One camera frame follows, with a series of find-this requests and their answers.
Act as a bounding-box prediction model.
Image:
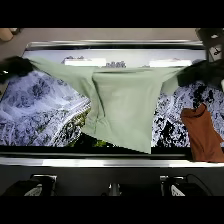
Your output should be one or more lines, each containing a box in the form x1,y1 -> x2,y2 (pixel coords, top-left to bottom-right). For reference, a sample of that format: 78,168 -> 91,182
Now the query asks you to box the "black cable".
185,173 -> 215,197

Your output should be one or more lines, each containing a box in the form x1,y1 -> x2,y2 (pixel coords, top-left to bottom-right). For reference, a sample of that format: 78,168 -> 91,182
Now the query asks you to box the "silver frame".
0,39 -> 224,197

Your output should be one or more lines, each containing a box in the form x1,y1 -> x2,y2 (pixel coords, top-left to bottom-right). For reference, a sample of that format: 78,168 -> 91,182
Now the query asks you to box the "red-brown garment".
180,102 -> 224,164

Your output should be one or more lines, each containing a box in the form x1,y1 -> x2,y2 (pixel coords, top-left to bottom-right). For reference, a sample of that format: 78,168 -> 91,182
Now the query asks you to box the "pale green T-shirt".
27,55 -> 188,155

